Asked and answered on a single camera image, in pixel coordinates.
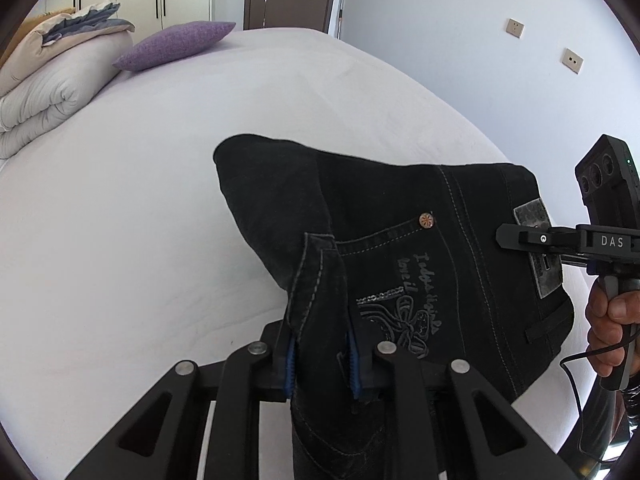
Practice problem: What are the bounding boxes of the wall socket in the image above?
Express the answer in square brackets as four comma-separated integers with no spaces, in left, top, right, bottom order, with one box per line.
[506,18,524,38]
[561,48,584,75]

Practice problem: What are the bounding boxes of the person's right hand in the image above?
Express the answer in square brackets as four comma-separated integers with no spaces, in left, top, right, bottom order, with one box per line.
[585,282,640,377]

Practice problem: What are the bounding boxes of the black denim pants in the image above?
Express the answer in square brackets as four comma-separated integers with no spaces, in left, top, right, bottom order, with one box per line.
[213,134,574,479]

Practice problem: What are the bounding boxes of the folded blue clothes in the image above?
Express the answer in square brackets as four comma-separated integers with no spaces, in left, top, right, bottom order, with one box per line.
[42,0,136,47]

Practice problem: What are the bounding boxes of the white bed with sheet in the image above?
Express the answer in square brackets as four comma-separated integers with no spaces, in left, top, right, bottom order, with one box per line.
[0,27,616,480]

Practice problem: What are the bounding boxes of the upper wall socket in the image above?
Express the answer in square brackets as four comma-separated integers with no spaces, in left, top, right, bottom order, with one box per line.
[506,18,524,38]

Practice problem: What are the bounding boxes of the black cable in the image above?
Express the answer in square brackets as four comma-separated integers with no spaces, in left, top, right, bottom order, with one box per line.
[558,341,637,480]

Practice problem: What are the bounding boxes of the folded grey beige duvet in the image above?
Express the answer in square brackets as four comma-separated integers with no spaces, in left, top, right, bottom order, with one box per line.
[1,14,134,159]

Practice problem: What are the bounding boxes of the yellow cushion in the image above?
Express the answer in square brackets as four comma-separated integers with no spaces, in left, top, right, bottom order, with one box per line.
[0,8,76,65]

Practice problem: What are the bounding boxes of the lower wall socket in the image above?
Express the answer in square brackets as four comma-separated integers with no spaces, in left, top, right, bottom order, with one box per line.
[561,48,584,75]

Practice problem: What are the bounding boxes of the purple cushion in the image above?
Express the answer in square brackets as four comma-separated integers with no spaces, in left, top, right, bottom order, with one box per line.
[113,21,236,72]

